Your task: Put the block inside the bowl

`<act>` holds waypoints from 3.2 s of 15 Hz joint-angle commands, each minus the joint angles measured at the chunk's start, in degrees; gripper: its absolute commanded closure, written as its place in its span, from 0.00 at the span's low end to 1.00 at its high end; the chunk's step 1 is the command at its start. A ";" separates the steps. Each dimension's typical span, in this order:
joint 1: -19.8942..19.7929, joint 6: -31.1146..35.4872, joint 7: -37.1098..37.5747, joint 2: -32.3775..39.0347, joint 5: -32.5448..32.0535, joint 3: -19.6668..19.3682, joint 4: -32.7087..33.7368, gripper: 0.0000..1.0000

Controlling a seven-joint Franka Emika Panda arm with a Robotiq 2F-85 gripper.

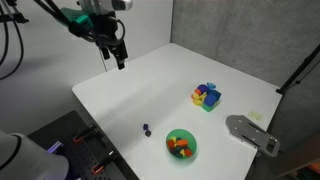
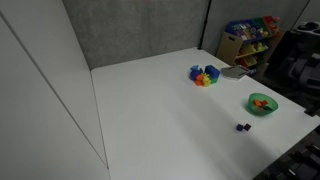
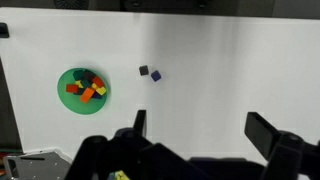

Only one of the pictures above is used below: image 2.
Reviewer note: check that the dark blue cube block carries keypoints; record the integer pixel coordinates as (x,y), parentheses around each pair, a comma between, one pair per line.
(239,127)

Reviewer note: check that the colourful toy block pile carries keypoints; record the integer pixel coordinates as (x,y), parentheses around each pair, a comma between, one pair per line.
(204,77)

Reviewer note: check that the black cube block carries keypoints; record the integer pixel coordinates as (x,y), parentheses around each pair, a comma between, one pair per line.
(247,127)

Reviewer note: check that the orange blocks in bowl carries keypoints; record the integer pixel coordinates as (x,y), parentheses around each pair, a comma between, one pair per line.
(259,103)

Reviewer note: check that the green plastic bowl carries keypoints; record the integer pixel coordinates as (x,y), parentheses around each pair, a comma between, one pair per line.
(261,111)

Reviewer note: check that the grey metal mounting plate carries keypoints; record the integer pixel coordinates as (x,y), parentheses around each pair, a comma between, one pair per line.
(234,72)

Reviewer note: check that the wooden toy storage shelf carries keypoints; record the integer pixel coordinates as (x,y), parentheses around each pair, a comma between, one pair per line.
(250,42)

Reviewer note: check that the black vertical pole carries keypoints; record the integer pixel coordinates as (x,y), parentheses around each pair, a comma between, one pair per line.
(203,30)

